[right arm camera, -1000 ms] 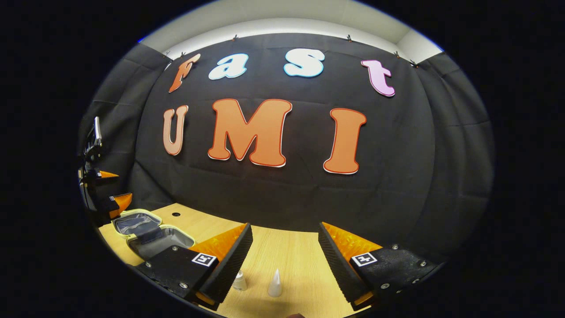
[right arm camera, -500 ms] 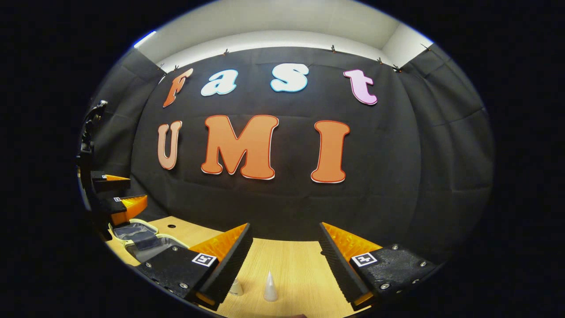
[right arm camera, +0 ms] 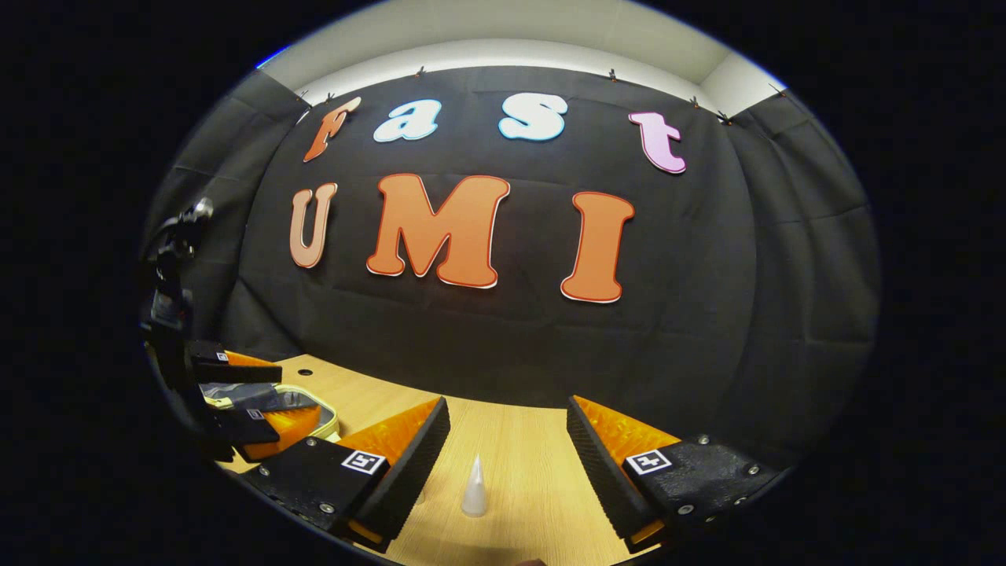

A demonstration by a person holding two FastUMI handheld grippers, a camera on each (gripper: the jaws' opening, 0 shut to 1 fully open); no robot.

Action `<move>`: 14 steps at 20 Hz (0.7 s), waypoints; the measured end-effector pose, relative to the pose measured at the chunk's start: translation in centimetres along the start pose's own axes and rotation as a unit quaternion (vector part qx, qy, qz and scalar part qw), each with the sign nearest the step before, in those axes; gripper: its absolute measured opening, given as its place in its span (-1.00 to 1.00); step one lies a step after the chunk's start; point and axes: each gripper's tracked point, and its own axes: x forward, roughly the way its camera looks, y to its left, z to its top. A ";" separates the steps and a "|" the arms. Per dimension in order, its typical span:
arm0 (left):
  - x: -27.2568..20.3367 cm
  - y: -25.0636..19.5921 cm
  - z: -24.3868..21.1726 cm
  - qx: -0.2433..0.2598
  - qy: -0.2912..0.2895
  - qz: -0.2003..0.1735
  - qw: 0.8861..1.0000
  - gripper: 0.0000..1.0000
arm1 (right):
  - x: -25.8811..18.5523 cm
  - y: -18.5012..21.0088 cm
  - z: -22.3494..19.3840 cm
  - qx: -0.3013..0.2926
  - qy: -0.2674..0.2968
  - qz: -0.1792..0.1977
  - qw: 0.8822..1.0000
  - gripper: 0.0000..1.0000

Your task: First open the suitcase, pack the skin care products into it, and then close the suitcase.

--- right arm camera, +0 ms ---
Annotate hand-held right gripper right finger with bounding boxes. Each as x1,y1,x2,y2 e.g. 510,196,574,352
566,395,780,553

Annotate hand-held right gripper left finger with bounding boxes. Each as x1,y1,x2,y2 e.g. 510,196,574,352
240,395,452,553

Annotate cream suitcase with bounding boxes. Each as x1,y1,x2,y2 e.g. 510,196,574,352
200,381,340,443

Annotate white squeeze tube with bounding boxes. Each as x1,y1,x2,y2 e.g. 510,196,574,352
461,454,489,518

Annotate black backdrop cloth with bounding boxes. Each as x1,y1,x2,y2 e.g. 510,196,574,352
145,67,881,470

